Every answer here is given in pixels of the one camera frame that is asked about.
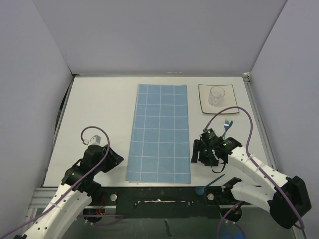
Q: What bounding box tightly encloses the blue grid placemat cloth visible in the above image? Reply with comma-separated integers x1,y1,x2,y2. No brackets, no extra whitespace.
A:
126,84,191,184

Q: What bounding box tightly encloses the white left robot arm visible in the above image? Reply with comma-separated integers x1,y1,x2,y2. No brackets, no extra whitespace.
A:
15,145,124,239

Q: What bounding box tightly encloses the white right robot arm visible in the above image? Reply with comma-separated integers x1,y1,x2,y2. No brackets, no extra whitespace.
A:
191,129,312,229

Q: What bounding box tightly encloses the blue plastic spoon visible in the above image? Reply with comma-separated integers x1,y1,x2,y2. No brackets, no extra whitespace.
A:
195,174,225,196

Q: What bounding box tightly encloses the square white plate dark rim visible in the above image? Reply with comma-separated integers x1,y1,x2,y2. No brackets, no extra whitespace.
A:
198,84,238,115

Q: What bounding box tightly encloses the clear drinking glass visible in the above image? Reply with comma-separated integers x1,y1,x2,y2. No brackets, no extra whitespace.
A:
208,86,225,107

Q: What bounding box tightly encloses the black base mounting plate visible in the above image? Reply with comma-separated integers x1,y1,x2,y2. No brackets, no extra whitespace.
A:
82,186,237,219

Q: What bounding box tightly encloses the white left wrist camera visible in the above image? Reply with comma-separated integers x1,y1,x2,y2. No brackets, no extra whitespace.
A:
88,134,101,145

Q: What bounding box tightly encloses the aluminium table frame rail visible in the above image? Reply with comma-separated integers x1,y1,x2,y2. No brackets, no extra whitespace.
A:
243,72,307,239

